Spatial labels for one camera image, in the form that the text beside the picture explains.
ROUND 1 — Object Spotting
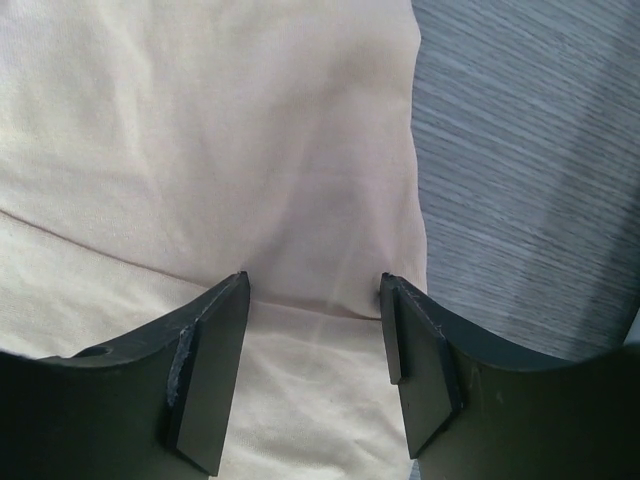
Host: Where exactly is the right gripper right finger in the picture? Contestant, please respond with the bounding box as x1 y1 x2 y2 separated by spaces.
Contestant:
380 274 639 479

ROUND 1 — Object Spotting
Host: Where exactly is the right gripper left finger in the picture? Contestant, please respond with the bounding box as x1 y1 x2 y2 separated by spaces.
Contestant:
1 272 250 479

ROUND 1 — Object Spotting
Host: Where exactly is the beige t-shirt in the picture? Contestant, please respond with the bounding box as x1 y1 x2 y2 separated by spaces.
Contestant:
1 1 426 479

